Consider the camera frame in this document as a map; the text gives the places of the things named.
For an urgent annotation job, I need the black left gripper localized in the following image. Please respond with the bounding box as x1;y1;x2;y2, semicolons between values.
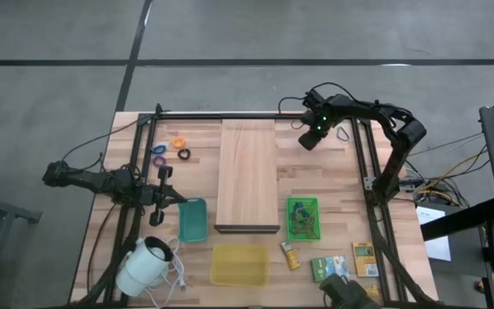
137;165;187;227

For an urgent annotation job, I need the orange rubber band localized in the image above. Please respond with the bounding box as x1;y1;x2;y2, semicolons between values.
296;212;316;229

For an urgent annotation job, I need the hair ties pile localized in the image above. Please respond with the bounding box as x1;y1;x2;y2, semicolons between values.
292;221;319;239

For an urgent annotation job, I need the narrow yellow crayon box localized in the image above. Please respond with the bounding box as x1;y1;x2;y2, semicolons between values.
280;240;302;271

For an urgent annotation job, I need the green crayon box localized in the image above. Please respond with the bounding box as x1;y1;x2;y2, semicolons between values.
310;255;352;283

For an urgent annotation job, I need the large yellow crayon box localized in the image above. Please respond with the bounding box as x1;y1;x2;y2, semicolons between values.
352;241;380;278

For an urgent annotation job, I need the black desk beam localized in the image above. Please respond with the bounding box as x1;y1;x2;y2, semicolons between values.
420;197;494;242

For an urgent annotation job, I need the teal plastic tray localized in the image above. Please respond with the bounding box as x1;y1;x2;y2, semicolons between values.
177;197;208;244

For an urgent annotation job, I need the white spot lamp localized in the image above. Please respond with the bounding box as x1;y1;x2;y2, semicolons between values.
115;235;175;297

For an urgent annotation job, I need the green plastic tray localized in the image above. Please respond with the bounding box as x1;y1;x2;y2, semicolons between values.
286;196;322;242

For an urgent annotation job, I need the yellow plastic tray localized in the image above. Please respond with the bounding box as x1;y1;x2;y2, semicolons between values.
209;243;271;288

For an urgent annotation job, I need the white paper sheet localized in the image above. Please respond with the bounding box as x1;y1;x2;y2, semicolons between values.
416;205;452;262

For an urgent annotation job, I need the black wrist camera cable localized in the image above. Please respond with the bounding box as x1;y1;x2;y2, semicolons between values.
277;81;359;115

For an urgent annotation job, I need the black aluminium table frame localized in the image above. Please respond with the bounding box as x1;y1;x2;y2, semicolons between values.
73;102;437;308

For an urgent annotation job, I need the wooden riser with black frame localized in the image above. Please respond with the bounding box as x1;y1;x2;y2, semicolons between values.
214;118;281;235

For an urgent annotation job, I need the white lamp cable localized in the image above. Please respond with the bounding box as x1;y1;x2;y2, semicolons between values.
143;235;187;308

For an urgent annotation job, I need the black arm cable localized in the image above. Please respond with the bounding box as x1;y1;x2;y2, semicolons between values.
60;118;143;165

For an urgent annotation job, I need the yellow cable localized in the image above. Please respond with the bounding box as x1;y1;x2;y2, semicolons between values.
418;149;488;203

